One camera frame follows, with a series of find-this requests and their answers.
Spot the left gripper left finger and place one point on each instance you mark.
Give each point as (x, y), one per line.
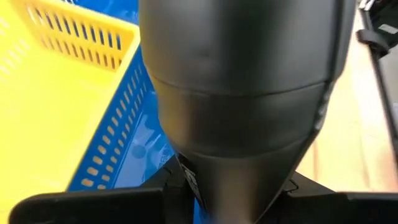
(174, 193)

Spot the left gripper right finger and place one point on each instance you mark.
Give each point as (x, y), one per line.
(304, 205)

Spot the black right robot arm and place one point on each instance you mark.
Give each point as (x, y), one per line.
(390, 77)

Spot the blue plastic basket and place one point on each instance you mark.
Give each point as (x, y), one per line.
(146, 140)

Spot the yellow plastic basket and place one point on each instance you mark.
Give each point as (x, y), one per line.
(46, 109)

